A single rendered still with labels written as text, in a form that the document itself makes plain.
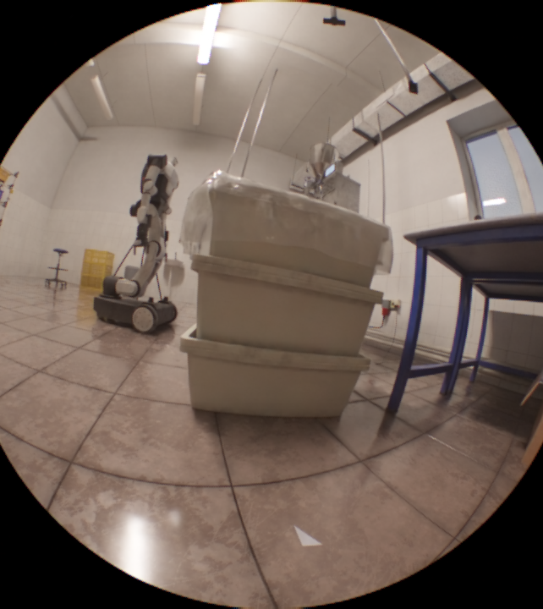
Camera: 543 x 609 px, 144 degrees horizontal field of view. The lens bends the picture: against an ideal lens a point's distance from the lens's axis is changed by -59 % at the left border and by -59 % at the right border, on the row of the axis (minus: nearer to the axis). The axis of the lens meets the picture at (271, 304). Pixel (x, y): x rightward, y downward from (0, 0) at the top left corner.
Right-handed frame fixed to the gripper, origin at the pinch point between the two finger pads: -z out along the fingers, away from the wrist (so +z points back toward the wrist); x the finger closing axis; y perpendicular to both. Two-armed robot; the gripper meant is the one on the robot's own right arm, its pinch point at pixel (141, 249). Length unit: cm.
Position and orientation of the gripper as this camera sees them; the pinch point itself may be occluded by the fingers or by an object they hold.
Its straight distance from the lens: 165.2
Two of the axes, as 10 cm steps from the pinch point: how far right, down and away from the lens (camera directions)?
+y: -1.6, -0.5, 9.9
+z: -0.3, -10.0, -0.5
